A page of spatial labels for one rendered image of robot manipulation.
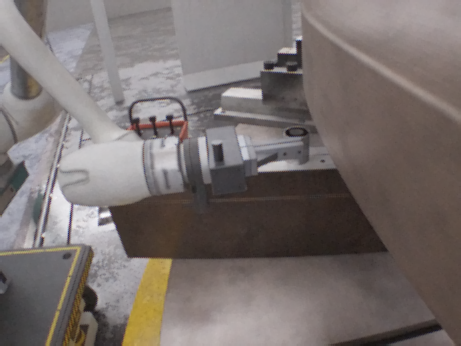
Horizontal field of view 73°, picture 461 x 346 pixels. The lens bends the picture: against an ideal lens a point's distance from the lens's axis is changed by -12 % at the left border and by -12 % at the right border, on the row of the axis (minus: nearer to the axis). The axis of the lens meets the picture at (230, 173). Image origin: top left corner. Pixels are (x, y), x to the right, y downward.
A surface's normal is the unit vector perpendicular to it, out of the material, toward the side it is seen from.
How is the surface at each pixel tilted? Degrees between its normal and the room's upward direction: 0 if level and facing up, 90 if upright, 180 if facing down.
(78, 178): 59
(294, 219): 90
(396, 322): 0
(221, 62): 90
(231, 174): 90
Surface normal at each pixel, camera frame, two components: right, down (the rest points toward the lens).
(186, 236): -0.07, 0.55
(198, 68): 0.30, 0.49
